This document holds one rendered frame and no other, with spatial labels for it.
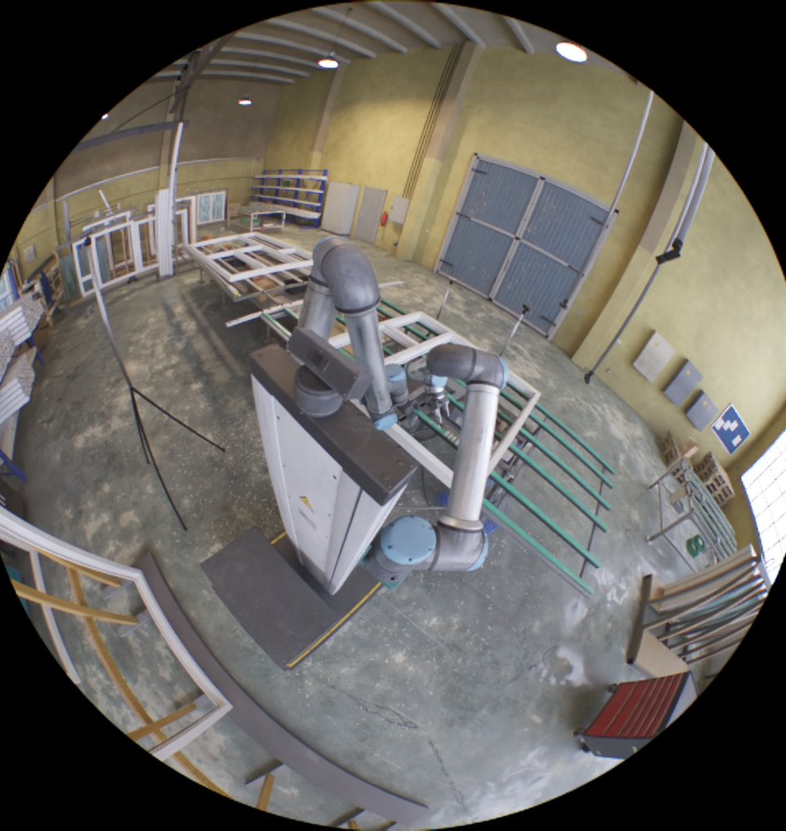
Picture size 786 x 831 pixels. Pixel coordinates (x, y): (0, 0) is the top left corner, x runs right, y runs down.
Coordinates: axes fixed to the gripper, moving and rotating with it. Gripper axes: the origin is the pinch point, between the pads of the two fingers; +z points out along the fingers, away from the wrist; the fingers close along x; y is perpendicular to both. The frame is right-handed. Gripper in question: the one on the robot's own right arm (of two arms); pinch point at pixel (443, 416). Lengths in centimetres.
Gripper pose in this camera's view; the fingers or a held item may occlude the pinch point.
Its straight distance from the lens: 169.9
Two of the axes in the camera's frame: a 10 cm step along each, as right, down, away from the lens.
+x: 6.3, -4.4, 6.4
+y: 7.3, 0.6, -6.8
